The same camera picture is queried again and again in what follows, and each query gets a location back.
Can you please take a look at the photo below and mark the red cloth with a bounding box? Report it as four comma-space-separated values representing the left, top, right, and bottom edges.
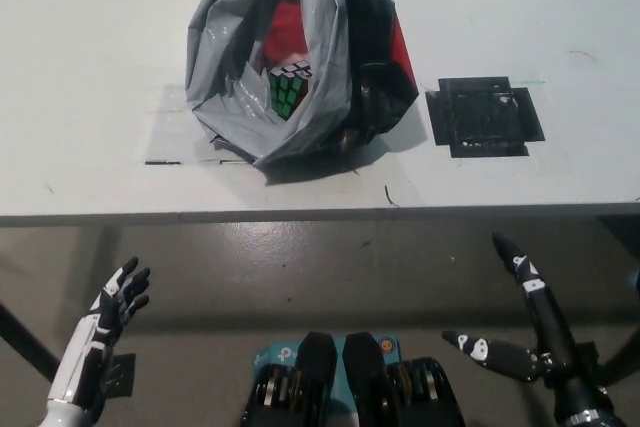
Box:
263, 0, 307, 61

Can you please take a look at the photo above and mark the teal printed torso box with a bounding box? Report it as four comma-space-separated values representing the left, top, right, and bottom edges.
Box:
251, 331, 401, 406

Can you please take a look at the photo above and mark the grey black plastic bag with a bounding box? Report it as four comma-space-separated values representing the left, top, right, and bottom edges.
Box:
185, 0, 420, 173

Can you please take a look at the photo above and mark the clear tape patch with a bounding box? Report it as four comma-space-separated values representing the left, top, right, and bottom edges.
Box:
144, 84, 261, 166

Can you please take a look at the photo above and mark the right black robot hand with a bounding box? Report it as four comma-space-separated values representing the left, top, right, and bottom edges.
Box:
442, 231, 614, 424

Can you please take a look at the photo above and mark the black table leg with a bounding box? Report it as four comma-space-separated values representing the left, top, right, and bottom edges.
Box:
0, 296, 61, 383

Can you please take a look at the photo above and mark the rubik's cube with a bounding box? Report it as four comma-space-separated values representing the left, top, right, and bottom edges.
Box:
268, 61, 314, 122

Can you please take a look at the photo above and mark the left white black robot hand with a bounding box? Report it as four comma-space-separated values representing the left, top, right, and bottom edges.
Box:
47, 256, 152, 411

